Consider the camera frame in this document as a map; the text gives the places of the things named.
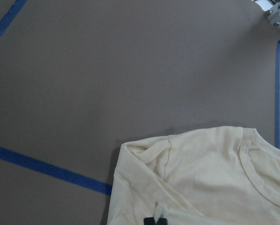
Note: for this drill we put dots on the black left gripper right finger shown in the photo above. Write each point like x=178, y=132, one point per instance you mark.
x=161, y=219

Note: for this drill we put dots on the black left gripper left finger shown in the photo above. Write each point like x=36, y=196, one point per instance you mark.
x=149, y=220

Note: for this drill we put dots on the beige long sleeve shirt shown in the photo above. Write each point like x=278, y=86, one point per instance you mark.
x=213, y=176

